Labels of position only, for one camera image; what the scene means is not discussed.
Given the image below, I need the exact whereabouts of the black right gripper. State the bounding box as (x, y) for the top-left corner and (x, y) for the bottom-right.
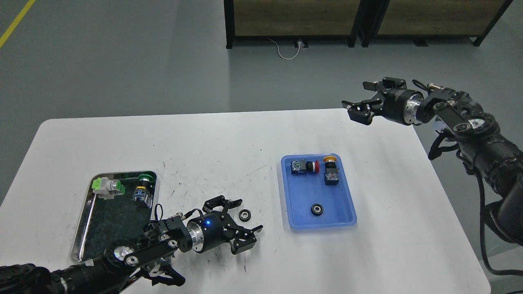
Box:
(342, 78), (424, 125)

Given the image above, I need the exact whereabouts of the light green push button switch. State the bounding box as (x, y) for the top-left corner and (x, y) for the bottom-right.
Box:
(90, 177), (125, 200)

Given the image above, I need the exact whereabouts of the white cable on floor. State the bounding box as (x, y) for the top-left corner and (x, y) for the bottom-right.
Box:
(268, 38), (306, 60)

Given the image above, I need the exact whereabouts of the black gear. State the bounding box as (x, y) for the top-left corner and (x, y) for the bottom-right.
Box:
(238, 209), (252, 222)
(311, 203), (324, 216)

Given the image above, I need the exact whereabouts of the dark green push button switch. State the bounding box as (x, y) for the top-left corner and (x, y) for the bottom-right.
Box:
(132, 174), (156, 209)

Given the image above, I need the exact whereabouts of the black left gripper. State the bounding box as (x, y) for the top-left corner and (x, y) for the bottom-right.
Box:
(187, 196), (264, 255)

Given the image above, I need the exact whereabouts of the red push button switch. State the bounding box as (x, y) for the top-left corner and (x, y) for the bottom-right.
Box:
(290, 159), (320, 175)

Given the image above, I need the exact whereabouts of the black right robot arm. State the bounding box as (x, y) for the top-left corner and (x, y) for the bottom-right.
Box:
(341, 77), (523, 277)

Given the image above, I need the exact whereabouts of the yellow push button switch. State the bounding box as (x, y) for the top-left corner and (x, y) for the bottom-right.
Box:
(323, 156), (339, 186)

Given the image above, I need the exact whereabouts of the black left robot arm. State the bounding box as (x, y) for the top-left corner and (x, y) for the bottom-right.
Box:
(1, 196), (263, 294)

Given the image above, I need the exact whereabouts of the wooden cabinet black frame left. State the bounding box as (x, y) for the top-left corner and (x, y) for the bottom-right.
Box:
(224, 0), (370, 49)

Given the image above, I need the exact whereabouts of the blue plastic tray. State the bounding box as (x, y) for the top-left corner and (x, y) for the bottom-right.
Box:
(280, 153), (358, 230)

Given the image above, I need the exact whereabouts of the silver metal tray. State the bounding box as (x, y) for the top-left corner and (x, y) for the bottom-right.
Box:
(70, 171), (158, 264)

